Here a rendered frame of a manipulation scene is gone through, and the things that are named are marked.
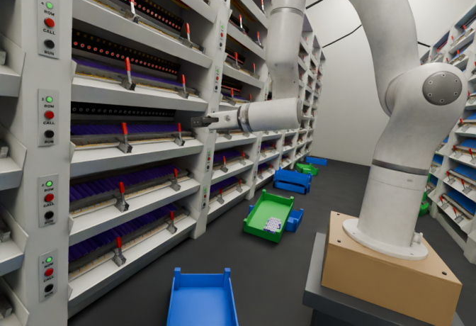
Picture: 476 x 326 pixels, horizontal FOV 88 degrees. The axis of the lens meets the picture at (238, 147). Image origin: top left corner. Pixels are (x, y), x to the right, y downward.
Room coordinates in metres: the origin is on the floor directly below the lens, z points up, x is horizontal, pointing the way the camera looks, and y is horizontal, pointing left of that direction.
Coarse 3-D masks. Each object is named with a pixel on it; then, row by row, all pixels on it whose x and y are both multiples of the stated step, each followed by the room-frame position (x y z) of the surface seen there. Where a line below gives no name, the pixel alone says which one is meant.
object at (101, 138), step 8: (72, 136) 0.66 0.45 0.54; (80, 136) 0.68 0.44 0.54; (88, 136) 0.70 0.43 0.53; (96, 136) 0.72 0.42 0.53; (104, 136) 0.74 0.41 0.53; (112, 136) 0.76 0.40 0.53; (120, 136) 0.79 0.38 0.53; (128, 136) 0.82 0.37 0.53; (136, 136) 0.85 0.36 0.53; (144, 136) 0.88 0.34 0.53; (152, 136) 0.92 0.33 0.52; (160, 136) 0.96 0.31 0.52; (168, 136) 1.00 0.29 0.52; (184, 136) 1.10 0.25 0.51; (80, 144) 0.67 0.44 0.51; (96, 144) 0.70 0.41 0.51; (104, 144) 0.72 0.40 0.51
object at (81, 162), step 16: (192, 128) 1.16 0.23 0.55; (112, 144) 0.76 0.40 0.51; (144, 144) 0.86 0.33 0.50; (160, 144) 0.92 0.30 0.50; (192, 144) 1.07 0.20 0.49; (80, 160) 0.61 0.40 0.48; (96, 160) 0.65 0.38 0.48; (112, 160) 0.70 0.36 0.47; (128, 160) 0.75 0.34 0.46; (144, 160) 0.82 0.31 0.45
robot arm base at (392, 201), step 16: (368, 176) 0.62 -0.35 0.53; (384, 176) 0.57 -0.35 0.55; (400, 176) 0.55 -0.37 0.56; (416, 176) 0.54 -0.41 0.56; (368, 192) 0.60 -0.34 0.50; (384, 192) 0.56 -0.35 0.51; (400, 192) 0.54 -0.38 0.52; (416, 192) 0.54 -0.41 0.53; (368, 208) 0.58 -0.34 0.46; (384, 208) 0.55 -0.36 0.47; (400, 208) 0.54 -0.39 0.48; (416, 208) 0.54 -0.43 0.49; (352, 224) 0.64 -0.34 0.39; (368, 224) 0.57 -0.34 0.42; (384, 224) 0.55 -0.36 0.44; (400, 224) 0.54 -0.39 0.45; (368, 240) 0.55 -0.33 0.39; (384, 240) 0.54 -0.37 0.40; (400, 240) 0.53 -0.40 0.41; (416, 240) 0.55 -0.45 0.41; (400, 256) 0.50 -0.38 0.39; (416, 256) 0.50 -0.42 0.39
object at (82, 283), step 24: (144, 216) 0.99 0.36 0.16; (168, 216) 1.04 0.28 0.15; (192, 216) 1.14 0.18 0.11; (96, 240) 0.78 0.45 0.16; (120, 240) 0.76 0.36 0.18; (144, 240) 0.89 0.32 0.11; (168, 240) 0.95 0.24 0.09; (72, 264) 0.66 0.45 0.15; (96, 264) 0.71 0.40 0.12; (120, 264) 0.74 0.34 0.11; (72, 288) 0.58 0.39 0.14; (96, 288) 0.67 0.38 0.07
